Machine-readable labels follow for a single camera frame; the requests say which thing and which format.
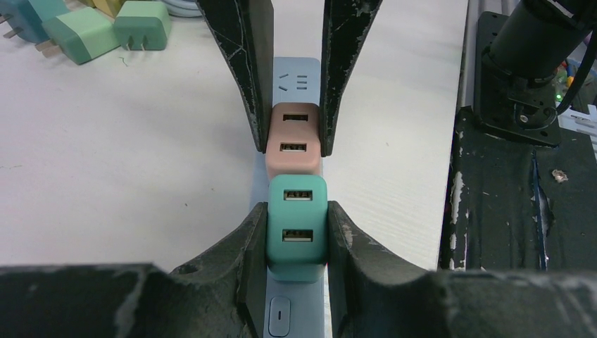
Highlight green adapter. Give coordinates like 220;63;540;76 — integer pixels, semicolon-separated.
35;7;120;65
113;1;172;51

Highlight light blue power strip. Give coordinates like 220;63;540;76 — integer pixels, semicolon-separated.
253;57;325;337

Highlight teal adapter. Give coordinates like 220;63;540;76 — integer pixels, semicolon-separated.
1;0;70;44
266;175;328;283

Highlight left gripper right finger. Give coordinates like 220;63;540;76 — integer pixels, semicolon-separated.
327;201;596;337

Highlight blue round-socket cable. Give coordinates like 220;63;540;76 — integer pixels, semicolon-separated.
161;0;204;18

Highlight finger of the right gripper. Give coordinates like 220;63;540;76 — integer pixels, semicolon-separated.
197;0;274;153
319;0;382;157

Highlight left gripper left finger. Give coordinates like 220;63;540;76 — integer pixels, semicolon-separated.
1;202;267;337

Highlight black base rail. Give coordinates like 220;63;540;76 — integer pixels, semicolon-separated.
439;109;596;271

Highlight pink adapter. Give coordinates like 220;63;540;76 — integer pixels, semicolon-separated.
265;102;322;179

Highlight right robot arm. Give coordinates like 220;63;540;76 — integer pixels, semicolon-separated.
198;1;596;156

